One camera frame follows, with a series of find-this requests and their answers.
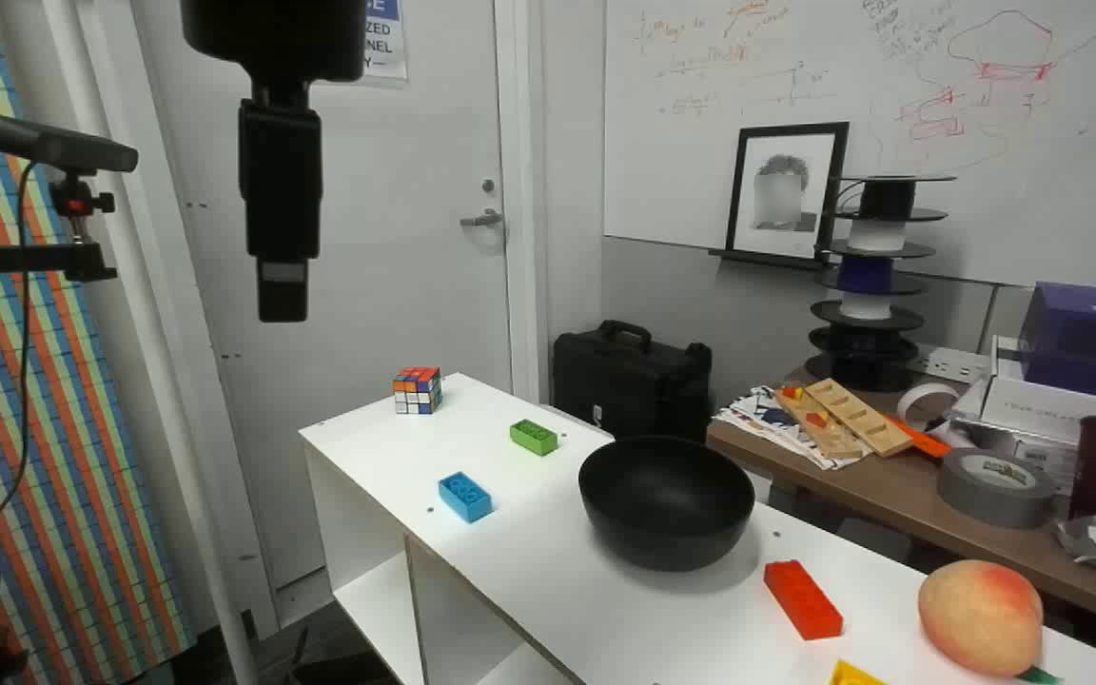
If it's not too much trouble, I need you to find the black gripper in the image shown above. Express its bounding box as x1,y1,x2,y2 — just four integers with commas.
237,98,324,325

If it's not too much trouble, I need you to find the blue building block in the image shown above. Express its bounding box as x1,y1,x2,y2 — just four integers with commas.
432,469,499,530

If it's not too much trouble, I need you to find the green building block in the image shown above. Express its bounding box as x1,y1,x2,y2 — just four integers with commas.
507,415,562,461

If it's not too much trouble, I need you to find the red building block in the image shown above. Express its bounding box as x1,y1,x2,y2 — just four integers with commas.
762,557,848,642

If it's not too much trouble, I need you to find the yellow building block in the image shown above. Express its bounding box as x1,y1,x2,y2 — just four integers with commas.
824,660,885,685

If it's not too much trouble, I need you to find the white open cabinet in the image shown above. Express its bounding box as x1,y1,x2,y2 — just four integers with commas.
295,370,1096,685

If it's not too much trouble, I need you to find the black bowl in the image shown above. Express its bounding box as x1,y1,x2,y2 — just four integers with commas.
573,433,756,575

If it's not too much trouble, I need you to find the Rubik's cube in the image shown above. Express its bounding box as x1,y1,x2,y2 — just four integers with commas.
388,362,444,419

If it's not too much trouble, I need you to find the blue white door sign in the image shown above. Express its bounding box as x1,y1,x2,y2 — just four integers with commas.
362,0,412,88

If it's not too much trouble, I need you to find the multicoloured striped panel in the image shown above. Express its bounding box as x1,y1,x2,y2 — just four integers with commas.
0,0,198,685

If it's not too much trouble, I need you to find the black hard carrying case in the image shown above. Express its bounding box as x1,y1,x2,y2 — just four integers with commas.
548,316,714,448

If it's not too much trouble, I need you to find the black framed portrait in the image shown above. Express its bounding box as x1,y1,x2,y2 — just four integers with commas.
719,119,852,266

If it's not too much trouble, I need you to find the tan printed flat box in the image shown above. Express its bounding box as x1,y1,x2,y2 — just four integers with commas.
804,373,916,461
772,379,874,469

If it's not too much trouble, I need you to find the white filament spool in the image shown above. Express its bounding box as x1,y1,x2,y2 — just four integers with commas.
810,292,924,334
824,206,951,261

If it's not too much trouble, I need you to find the black filament spool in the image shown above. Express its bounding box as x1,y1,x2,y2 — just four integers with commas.
804,321,924,396

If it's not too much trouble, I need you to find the blue filament spool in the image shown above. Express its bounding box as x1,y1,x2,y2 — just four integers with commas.
828,246,933,306

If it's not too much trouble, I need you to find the empty black spool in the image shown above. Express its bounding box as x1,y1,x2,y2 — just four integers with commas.
842,171,960,221

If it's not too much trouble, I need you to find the wooden desk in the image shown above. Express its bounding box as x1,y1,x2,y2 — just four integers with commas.
702,367,1096,642

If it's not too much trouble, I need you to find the white tape roll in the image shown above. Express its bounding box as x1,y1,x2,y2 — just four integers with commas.
894,377,964,429

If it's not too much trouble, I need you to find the orange flat tool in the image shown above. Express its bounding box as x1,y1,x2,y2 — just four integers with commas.
890,415,960,466

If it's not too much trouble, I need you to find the whiteboard with scribbles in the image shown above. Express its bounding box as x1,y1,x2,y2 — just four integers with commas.
602,0,1096,298

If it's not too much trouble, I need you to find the toy peach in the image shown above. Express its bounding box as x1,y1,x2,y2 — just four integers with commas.
914,557,1045,683

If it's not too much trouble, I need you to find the white cardboard box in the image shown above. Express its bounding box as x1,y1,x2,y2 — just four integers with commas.
947,359,1096,448

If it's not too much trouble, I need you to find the purple box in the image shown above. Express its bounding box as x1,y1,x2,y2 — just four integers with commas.
1021,277,1096,412

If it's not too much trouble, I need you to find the silver door handle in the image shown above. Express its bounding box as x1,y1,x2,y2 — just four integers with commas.
458,206,507,235

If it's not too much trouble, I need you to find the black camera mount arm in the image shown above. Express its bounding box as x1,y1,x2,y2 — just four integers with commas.
0,171,121,284

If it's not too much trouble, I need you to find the black camera on mount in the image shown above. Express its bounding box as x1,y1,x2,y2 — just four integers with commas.
0,114,142,180

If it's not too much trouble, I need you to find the grey duct tape roll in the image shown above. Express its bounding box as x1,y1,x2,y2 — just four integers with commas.
935,448,1065,533

